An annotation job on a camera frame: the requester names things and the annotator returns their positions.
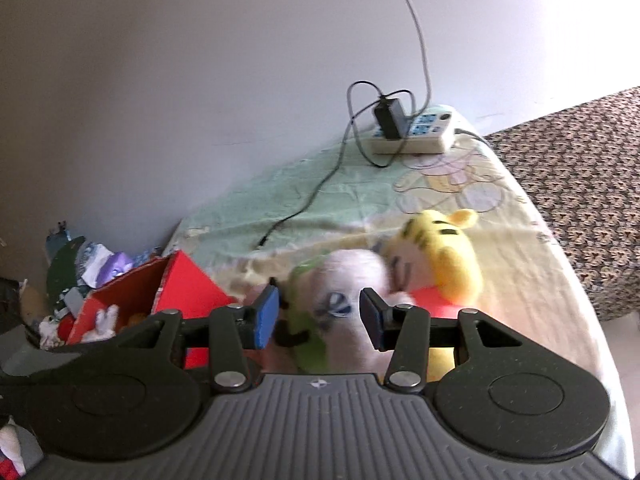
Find white power strip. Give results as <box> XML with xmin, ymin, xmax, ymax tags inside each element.
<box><xmin>369</xmin><ymin>105</ymin><xmax>457</xmax><ymax>155</ymax></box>

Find yellow tiger plush toy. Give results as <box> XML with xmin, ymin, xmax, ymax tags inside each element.
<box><xmin>382</xmin><ymin>208</ymin><xmax>485</xmax><ymax>381</ymax></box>

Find brown patterned cloth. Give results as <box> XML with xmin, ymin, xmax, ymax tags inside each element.
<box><xmin>482</xmin><ymin>87</ymin><xmax>640</xmax><ymax>323</ymax></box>

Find printed bed sheet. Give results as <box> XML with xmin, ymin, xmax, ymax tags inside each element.
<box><xmin>170</xmin><ymin>110</ymin><xmax>623</xmax><ymax>478</ymax></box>

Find grey cable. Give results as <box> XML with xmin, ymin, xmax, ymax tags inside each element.
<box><xmin>384</xmin><ymin>0</ymin><xmax>433</xmax><ymax>118</ymax></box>

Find green plush toy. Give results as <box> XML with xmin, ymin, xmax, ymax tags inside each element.
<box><xmin>272</xmin><ymin>260</ymin><xmax>332</xmax><ymax>374</ymax></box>

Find pale pink plush toy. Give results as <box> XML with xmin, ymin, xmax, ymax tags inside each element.
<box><xmin>245</xmin><ymin>249</ymin><xmax>416</xmax><ymax>376</ymax></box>

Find white bunny toy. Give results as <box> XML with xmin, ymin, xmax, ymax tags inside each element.
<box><xmin>82</xmin><ymin>305</ymin><xmax>121</xmax><ymax>343</ymax></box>

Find black charger cable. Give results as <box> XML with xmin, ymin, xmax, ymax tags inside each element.
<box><xmin>256</xmin><ymin>80</ymin><xmax>416</xmax><ymax>250</ymax></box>

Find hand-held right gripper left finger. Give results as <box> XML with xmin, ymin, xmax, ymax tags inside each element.
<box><xmin>116</xmin><ymin>285</ymin><xmax>280</xmax><ymax>394</ymax></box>

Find red cardboard box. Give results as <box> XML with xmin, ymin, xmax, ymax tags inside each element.
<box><xmin>67</xmin><ymin>250</ymin><xmax>241</xmax><ymax>371</ymax></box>

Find purple packet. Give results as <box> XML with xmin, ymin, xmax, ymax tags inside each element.
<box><xmin>100</xmin><ymin>254</ymin><xmax>134</xmax><ymax>282</ymax></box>

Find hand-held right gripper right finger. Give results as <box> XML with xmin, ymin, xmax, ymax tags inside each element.
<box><xmin>360</xmin><ymin>288</ymin><xmax>523</xmax><ymax>394</ymax></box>

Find black charger adapter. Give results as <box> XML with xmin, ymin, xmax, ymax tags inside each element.
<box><xmin>374</xmin><ymin>98</ymin><xmax>410</xmax><ymax>141</ymax></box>

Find white red cloth toy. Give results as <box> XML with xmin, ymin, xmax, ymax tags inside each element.
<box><xmin>0</xmin><ymin>417</ymin><xmax>45</xmax><ymax>479</ymax></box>

